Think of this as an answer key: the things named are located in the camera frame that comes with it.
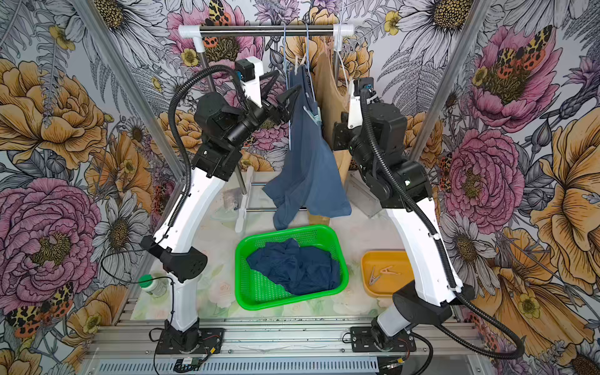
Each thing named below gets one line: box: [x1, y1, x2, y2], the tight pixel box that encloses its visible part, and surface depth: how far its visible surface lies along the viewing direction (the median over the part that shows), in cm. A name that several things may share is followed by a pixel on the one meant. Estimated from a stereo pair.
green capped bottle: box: [138, 273, 169, 298], surface depth 81 cm
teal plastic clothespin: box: [302, 105, 322, 126], surface depth 63 cm
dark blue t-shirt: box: [246, 237, 342, 296], surface depth 83 cm
